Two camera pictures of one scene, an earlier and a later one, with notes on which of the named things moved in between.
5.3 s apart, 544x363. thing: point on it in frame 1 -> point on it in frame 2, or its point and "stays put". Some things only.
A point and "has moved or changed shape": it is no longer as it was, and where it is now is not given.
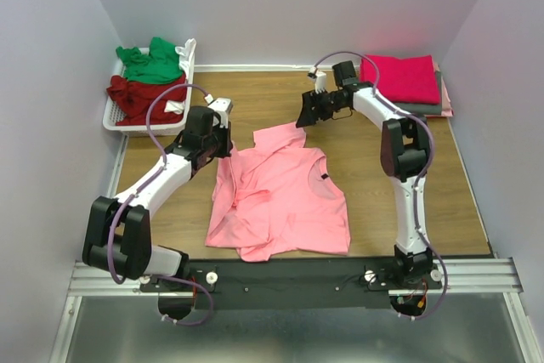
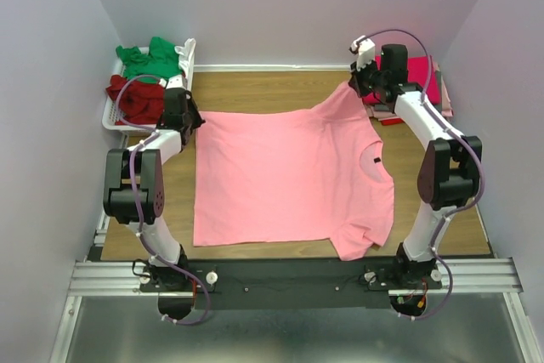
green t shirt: [161, 65] stays put
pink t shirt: [278, 195] has moved or changed shape
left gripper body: [219, 145] -> [192, 118]
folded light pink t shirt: [447, 110] stays put
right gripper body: [329, 102] -> [367, 80]
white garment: [186, 60] stays put
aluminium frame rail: [484, 276] stays put
